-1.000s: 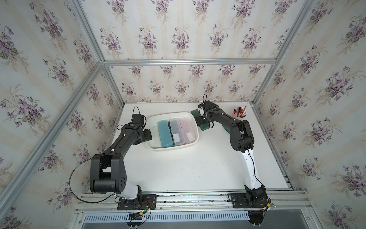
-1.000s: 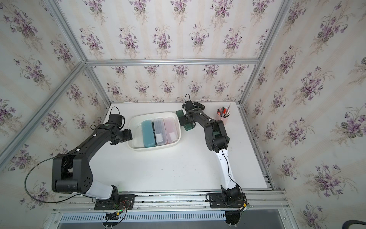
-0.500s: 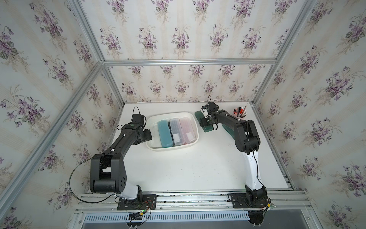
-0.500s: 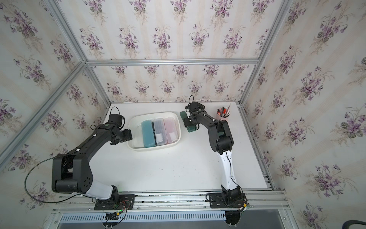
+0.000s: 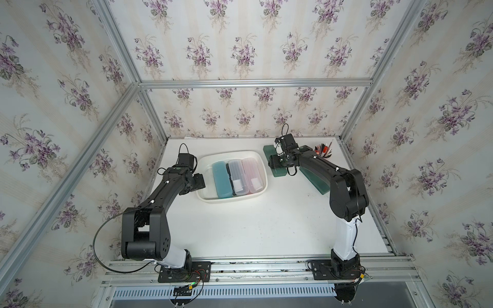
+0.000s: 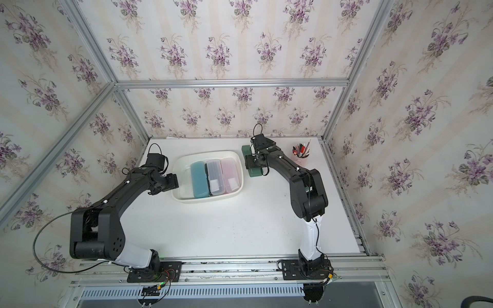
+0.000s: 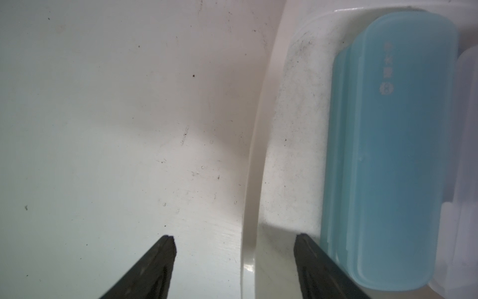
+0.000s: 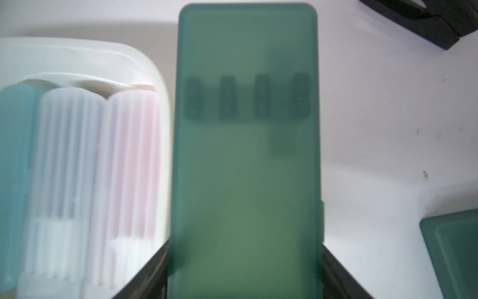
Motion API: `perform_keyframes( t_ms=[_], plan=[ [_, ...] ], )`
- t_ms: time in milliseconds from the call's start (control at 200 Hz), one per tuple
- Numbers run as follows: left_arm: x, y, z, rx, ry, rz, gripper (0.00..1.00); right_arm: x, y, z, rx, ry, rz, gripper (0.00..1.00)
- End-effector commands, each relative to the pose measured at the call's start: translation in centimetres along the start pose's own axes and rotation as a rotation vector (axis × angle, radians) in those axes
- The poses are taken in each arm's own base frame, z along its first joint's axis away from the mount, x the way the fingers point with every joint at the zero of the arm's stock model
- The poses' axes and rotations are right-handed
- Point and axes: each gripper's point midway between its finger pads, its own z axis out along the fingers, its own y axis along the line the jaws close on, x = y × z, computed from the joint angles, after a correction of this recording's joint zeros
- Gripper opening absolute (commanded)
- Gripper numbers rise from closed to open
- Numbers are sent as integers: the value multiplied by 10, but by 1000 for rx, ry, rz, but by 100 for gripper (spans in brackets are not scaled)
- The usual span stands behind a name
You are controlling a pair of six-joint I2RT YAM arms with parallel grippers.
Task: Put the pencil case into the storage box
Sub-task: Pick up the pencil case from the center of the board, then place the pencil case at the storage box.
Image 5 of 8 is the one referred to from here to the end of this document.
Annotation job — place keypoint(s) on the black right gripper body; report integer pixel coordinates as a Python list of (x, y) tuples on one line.
[(278, 160)]

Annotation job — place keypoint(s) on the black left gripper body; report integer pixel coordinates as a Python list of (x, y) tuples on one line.
[(195, 182)]

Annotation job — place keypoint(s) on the dark green pencil case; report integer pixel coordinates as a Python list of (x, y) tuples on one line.
[(321, 186), (270, 153)]

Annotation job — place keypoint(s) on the teal pencil case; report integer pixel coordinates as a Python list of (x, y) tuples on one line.
[(222, 180)]

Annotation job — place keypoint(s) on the pink pencil case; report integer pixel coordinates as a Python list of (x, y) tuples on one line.
[(256, 181)]

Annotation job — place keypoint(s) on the clear frosted pencil case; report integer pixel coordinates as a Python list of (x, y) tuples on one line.
[(238, 177), (252, 175)]

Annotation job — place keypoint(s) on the black pencil case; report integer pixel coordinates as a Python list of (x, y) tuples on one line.
[(230, 179)]

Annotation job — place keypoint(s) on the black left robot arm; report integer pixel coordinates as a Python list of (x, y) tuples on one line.
[(145, 229)]

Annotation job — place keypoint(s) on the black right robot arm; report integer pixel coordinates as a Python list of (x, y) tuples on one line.
[(348, 201)]

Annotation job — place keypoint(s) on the pink pen cup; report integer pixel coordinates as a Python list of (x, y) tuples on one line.
[(324, 150)]

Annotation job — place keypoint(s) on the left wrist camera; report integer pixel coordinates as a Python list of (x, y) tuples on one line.
[(187, 160)]

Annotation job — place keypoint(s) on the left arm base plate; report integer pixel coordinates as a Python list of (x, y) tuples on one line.
[(185, 272)]

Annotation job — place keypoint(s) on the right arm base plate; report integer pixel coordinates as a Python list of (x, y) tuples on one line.
[(335, 269)]

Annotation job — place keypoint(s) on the aluminium rail frame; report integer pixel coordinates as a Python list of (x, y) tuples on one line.
[(286, 277)]

